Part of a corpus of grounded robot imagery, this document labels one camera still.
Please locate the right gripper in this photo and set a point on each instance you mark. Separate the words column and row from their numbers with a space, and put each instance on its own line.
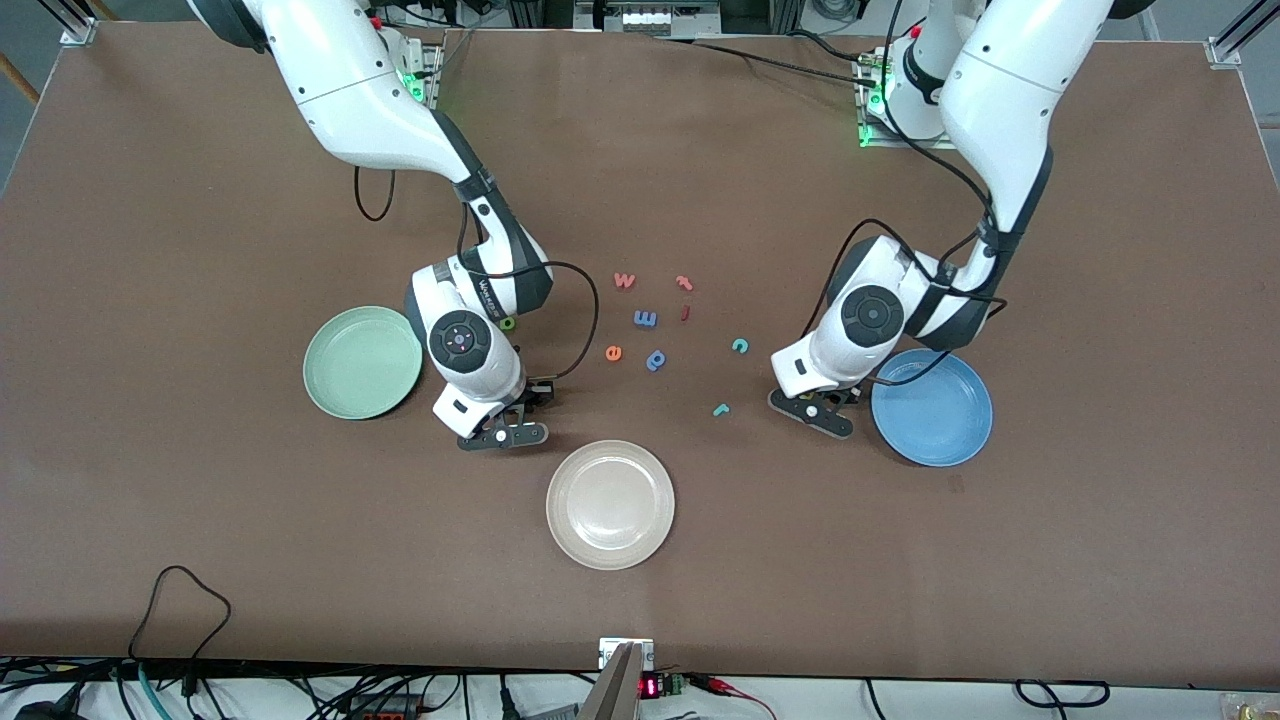
column 532, row 394

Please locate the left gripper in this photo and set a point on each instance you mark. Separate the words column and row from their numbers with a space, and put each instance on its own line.
column 853, row 394

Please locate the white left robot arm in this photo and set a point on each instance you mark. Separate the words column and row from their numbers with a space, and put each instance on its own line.
column 1010, row 100

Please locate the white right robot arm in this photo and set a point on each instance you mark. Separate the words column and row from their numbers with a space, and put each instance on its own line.
column 350, row 90

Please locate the blue plate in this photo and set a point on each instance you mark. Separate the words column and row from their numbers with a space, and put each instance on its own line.
column 940, row 420

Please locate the blue letter p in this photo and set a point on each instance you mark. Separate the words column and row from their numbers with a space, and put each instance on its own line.
column 652, row 364

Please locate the white plate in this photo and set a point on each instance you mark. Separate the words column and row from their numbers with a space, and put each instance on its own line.
column 610, row 505

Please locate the blue letter m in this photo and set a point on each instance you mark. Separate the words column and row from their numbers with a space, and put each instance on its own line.
column 645, row 319

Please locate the green plate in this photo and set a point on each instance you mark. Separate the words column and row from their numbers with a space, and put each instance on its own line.
column 362, row 362

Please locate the green terminal block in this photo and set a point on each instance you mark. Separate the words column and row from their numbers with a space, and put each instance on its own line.
column 675, row 685

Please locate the grey electronics box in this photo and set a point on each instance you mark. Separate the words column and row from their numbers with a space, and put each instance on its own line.
column 645, row 18

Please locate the orange wooden stick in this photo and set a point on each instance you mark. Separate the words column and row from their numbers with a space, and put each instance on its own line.
column 8, row 75

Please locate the grey camera stand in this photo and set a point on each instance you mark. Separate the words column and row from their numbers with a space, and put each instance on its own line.
column 615, row 695

